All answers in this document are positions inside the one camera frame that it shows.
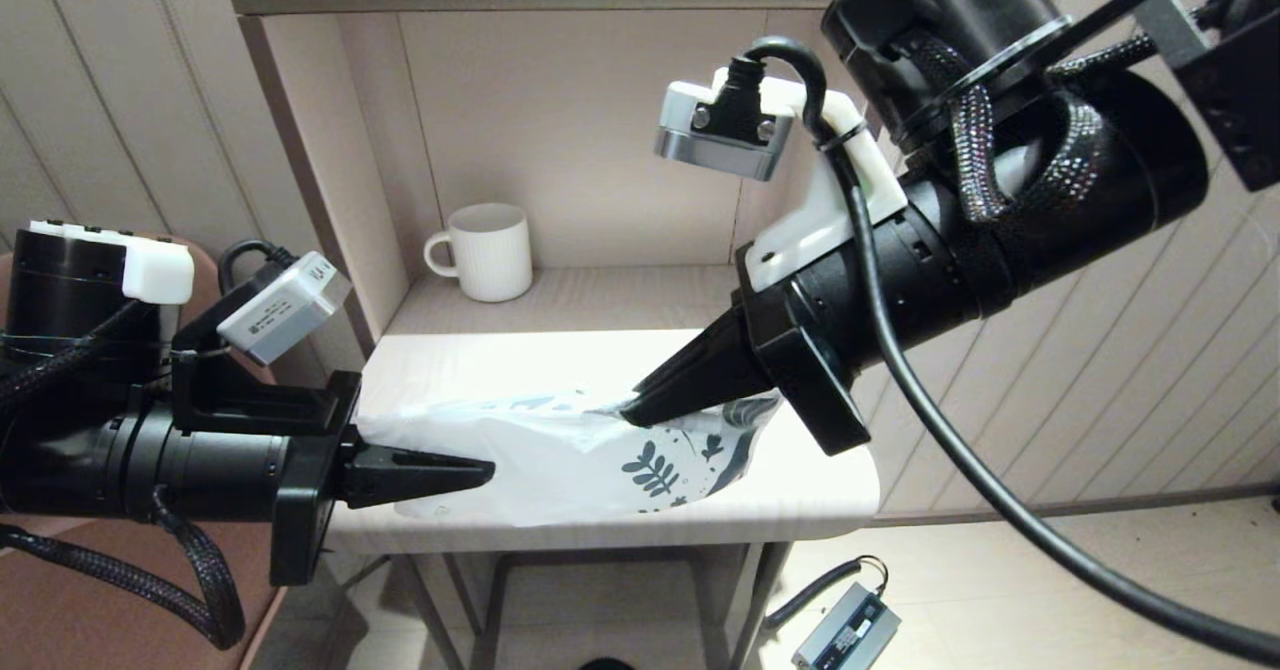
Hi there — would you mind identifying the white floral zip pouch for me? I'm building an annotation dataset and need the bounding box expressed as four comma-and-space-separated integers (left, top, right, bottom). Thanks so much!
355, 385, 783, 529

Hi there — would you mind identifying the light wooden shelf desk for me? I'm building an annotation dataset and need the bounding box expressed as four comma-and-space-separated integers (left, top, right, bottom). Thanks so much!
224, 0, 928, 670

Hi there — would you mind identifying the brown upholstered chair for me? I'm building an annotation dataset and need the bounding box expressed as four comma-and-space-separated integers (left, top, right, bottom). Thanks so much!
0, 238, 341, 670

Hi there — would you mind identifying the white ribbed ceramic mug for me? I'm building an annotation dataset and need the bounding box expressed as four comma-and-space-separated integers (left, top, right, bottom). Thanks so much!
424, 202, 535, 304

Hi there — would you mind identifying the grey power adapter box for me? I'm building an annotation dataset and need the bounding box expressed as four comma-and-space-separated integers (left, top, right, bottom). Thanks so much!
792, 582, 902, 670

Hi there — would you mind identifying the black right camera cable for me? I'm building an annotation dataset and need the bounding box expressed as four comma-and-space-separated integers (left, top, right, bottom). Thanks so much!
728, 36, 1280, 666

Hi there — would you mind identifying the black camera cable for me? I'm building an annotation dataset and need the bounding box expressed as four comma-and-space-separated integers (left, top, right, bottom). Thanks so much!
218, 240, 301, 296
728, 36, 1280, 666

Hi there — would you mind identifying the black left camera bracket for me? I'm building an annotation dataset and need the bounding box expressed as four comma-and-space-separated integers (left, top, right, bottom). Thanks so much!
170, 290, 361, 439

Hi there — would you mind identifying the braided left arm cable sleeve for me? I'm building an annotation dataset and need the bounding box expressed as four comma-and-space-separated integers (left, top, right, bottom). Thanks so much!
0, 485, 248, 651

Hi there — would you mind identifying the braided arm cable sleeve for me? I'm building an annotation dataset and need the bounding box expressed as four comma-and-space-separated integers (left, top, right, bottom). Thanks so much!
905, 30, 1161, 226
0, 485, 248, 651

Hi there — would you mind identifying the white right camera bracket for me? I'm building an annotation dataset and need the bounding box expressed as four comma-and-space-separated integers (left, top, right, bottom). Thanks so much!
712, 68, 909, 293

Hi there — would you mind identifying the braided right arm cable sleeve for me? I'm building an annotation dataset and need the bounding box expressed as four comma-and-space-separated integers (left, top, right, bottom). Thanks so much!
905, 30, 1161, 226

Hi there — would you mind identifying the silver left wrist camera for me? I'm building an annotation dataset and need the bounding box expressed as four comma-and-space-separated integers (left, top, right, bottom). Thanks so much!
216, 252, 353, 367

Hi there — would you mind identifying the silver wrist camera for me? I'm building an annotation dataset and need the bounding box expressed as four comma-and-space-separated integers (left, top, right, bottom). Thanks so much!
655, 68, 796, 183
216, 252, 353, 367

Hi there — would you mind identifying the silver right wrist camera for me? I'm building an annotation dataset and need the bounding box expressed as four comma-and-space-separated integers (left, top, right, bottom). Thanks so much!
655, 68, 796, 183

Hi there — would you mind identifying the black left camera cable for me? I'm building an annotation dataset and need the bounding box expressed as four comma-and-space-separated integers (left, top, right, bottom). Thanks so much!
218, 240, 301, 296

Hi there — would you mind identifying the black corrugated power cable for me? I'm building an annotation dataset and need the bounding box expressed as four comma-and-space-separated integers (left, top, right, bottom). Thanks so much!
764, 555, 890, 633

